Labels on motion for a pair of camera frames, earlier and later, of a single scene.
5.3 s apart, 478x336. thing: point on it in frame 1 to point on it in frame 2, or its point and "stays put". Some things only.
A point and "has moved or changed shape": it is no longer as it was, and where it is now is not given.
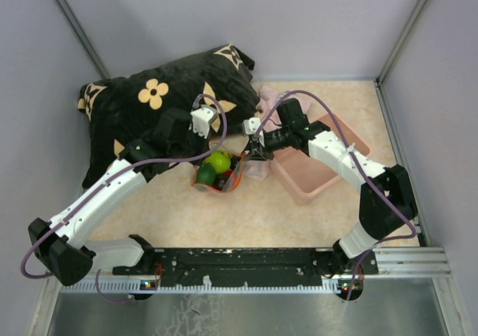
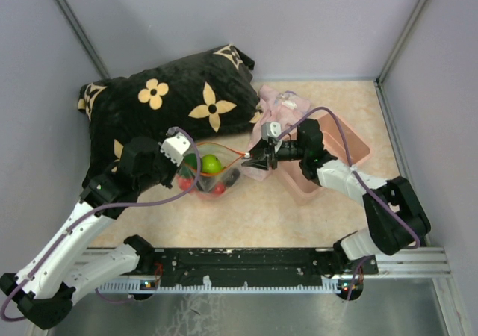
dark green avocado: [206, 174] has moved or changed shape
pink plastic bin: [301, 176] stays put
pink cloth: [269, 98] stays put
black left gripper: [204, 142] to [167, 181]
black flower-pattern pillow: [147, 115] stays put
